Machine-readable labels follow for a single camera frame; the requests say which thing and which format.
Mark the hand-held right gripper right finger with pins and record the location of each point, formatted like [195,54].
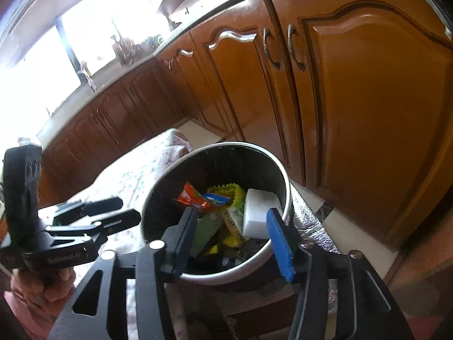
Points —
[281,248]

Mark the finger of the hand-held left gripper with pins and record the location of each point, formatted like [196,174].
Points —
[102,205]
[120,219]

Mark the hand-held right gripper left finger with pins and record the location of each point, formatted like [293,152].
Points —
[184,241]

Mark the white foam block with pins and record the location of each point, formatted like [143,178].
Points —
[260,212]

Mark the orange snack wrapper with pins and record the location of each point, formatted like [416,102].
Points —
[187,198]

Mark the yellow spiky plastic disc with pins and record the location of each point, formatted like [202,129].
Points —
[226,189]

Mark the round metal trash bin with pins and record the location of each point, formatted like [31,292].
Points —
[212,163]

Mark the person's left forearm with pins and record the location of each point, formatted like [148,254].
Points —
[28,322]

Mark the person's left hand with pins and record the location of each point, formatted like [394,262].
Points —
[42,287]

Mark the green packet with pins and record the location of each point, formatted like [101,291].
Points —
[207,233]

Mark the floral white quilt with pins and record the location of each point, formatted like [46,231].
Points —
[124,180]

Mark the blue white wrapper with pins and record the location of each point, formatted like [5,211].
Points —
[216,198]

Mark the window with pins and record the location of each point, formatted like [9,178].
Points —
[42,71]

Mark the wooden kitchen cabinet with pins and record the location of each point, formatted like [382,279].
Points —
[371,113]

